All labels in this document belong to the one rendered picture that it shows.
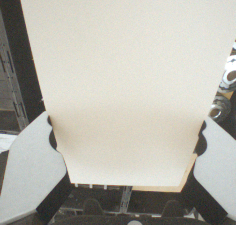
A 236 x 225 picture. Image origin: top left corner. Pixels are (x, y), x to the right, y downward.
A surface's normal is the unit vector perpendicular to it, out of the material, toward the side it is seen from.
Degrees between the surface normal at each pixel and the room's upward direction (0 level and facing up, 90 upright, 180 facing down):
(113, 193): 90
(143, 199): 90
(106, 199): 90
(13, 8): 90
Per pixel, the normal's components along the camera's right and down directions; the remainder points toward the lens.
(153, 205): 0.08, -0.88
